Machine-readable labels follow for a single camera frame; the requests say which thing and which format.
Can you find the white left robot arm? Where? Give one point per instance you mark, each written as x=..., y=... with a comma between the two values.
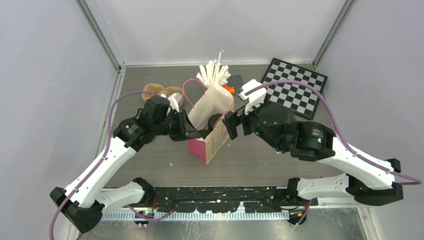
x=82, y=202

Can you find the orange black small device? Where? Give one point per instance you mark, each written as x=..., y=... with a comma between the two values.
x=234, y=84

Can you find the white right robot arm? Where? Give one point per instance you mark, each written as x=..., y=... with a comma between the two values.
x=368, y=182

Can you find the black white chessboard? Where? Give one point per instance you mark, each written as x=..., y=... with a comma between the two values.
x=298, y=98

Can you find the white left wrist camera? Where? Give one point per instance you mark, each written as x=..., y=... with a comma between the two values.
x=174, y=100

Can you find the pink paper gift bag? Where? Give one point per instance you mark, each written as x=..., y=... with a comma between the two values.
x=206, y=116

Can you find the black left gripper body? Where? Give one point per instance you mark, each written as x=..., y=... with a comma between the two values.
x=174, y=125

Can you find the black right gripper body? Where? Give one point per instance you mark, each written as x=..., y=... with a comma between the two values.
x=271, y=141

